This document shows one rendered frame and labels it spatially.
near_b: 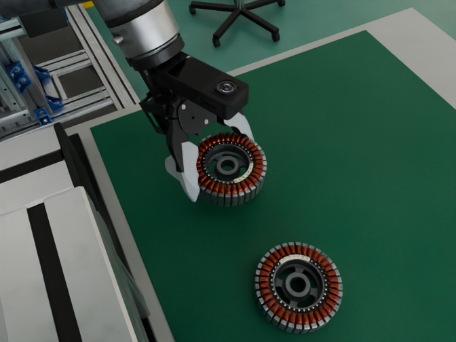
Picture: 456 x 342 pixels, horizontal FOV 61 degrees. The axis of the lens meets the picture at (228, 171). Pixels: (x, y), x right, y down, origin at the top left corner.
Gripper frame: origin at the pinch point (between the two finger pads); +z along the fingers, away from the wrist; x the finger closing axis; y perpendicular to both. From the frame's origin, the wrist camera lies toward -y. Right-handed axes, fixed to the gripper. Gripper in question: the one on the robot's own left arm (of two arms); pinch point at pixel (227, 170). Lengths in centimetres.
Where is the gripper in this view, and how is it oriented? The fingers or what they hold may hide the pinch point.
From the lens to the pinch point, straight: 56.5
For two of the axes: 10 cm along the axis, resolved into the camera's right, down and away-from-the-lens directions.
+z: 3.8, 7.4, 5.5
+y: -6.7, -1.9, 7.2
